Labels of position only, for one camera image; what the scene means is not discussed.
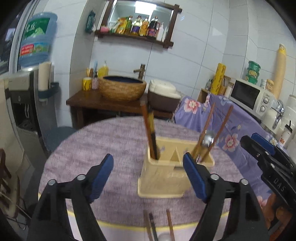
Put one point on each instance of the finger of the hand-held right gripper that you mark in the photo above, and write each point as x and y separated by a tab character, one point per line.
263	143
255	150

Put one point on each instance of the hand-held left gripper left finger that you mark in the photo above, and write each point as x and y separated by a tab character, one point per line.
101	178

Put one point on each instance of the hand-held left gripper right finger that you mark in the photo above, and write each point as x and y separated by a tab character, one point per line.
195	178

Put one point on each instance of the cream plastic utensil holder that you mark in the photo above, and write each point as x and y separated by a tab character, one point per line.
161	178

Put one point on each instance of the shiny metal spoon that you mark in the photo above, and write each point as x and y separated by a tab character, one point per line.
208	140

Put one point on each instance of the dark wooden chopstick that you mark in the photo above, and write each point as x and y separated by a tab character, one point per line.
153	228
153	139

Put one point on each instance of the person's right hand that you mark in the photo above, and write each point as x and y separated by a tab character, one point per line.
276	213

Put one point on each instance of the white bottle with black cap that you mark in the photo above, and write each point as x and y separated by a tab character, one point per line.
285	136

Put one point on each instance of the white thermos jug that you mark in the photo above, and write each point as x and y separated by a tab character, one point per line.
274	118

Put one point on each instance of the purple floral cloth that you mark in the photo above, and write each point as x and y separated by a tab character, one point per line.
233	129

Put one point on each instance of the stack of white cups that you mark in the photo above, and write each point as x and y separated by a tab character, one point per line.
291	111

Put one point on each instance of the white microwave oven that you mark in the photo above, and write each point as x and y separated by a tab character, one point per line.
247	95

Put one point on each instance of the small yellow jar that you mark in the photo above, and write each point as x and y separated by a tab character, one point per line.
269	85

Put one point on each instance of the clear storage jar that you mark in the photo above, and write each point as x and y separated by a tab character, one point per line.
228	88

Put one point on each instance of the stack of green bowls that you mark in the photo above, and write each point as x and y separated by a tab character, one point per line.
252	73

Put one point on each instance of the tall yellow paper cup stack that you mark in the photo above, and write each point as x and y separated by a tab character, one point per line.
280	71

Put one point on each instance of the small wooden box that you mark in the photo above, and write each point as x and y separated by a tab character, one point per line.
203	96

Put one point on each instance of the yellow wrapped roll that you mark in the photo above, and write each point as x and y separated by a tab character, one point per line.
218	78

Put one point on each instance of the dark wooden cabinet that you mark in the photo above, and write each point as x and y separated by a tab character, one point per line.
87	99

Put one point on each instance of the woven pattern wash basin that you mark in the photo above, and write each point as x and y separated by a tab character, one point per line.
122	89

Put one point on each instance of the white rice cooker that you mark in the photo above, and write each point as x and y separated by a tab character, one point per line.
163	92

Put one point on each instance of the blue cup holder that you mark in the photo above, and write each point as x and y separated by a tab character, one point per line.
52	90

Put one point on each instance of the yellow soap bottle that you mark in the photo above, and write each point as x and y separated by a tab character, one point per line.
103	70

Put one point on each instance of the grey water dispenser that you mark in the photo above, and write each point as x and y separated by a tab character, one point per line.
23	104

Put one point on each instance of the blue toothbrush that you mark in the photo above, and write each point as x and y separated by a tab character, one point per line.
94	67

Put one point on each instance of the bronze faucet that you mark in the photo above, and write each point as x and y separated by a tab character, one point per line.
140	71

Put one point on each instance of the white paper cup sleeve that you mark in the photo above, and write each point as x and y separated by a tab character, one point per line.
44	76

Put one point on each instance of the wooden framed mirror shelf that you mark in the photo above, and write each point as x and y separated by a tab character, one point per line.
138	38

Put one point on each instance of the white squeeze bottle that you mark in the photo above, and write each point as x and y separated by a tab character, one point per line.
161	33

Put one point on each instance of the blue water jug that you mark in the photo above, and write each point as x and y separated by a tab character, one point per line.
37	39

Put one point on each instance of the yellow seasoning packet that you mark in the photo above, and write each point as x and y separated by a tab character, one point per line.
120	26

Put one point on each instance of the dark soy sauce bottle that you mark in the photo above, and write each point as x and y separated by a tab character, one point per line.
153	29

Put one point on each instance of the yellow-green oil bottle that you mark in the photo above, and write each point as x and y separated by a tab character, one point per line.
128	25

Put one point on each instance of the purple label bottle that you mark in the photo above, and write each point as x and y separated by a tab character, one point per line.
136	26

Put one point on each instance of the green hanging packet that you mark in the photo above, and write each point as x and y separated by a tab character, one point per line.
90	22

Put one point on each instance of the amber sauce bottle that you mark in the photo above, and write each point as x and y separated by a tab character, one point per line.
144	27

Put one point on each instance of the white framed window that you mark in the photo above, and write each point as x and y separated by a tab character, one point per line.
7	46

